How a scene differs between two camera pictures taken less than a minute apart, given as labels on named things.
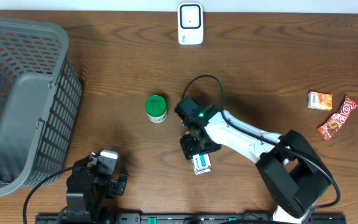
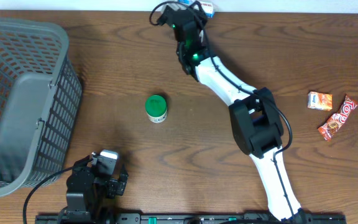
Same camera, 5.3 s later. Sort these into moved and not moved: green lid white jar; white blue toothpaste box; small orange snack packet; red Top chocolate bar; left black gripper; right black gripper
Moved: white blue toothpaste box; right black gripper
Not moved: small orange snack packet; green lid white jar; left black gripper; red Top chocolate bar
